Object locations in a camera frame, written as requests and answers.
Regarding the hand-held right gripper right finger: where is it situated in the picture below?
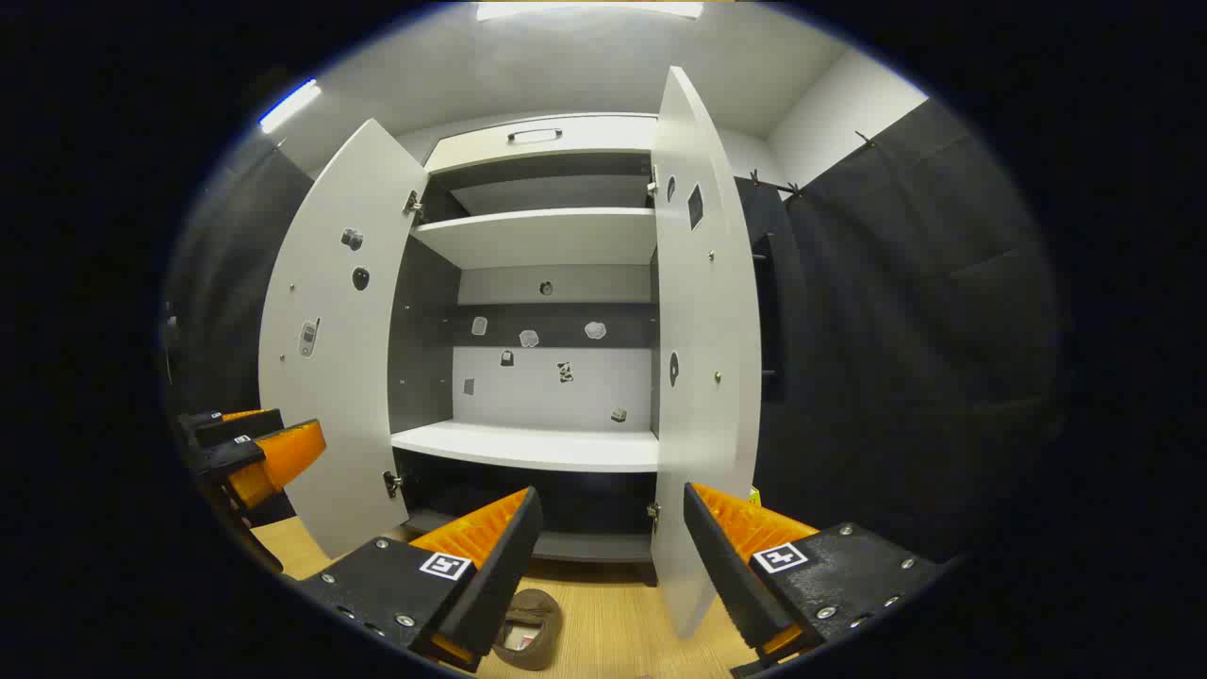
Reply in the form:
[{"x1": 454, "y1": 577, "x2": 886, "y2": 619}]
[{"x1": 683, "y1": 482, "x2": 947, "y2": 675}]

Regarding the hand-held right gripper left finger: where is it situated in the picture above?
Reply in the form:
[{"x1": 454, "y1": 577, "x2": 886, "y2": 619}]
[{"x1": 294, "y1": 486, "x2": 545, "y2": 673}]

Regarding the brown suede shoe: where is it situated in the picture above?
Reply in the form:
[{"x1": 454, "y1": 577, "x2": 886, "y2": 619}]
[{"x1": 495, "y1": 589, "x2": 564, "y2": 671}]

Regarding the white shoe cabinet door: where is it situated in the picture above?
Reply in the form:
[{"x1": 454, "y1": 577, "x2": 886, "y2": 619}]
[
  {"x1": 649, "y1": 66, "x2": 763, "y2": 640},
  {"x1": 257, "y1": 118, "x2": 430, "y2": 559}
]

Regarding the white shoe cabinet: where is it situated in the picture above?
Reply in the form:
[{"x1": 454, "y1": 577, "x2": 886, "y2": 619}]
[{"x1": 389, "y1": 113, "x2": 661, "y2": 586}]

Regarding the white cabinet shelf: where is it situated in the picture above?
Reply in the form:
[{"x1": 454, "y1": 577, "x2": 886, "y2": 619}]
[
  {"x1": 391, "y1": 420, "x2": 659, "y2": 472},
  {"x1": 412, "y1": 207, "x2": 658, "y2": 270}
]

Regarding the black backdrop cloth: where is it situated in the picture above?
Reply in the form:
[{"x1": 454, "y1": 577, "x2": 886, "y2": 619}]
[{"x1": 736, "y1": 97, "x2": 1071, "y2": 567}]

